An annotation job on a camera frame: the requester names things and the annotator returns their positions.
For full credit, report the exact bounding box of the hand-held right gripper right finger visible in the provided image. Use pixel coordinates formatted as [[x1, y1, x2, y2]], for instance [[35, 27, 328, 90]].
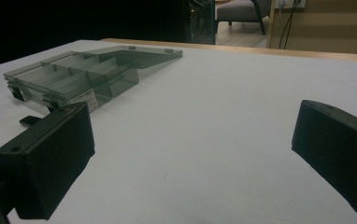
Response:
[[291, 99, 357, 215]]

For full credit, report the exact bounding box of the grey upholstered chair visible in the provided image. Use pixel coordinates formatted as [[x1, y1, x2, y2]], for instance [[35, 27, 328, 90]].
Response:
[[216, 0, 272, 35]]

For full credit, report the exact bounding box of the dark glass partition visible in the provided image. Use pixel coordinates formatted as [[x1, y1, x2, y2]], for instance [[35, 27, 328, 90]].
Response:
[[188, 0, 217, 45]]

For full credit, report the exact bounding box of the black cable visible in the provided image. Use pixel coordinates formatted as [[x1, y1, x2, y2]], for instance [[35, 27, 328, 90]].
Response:
[[278, 0, 302, 50]]

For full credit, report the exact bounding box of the wooden wall panel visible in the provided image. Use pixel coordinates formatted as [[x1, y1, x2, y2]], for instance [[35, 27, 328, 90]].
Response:
[[265, 0, 357, 59]]

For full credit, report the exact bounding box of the clear compartment organizer box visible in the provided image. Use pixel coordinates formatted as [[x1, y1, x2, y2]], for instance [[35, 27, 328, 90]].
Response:
[[3, 45, 183, 127]]

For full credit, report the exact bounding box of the white power socket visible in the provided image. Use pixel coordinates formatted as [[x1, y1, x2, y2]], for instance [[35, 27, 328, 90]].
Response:
[[275, 0, 307, 9]]

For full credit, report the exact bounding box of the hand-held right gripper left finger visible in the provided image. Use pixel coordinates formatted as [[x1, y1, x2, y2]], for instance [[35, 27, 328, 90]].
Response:
[[0, 101, 96, 220]]

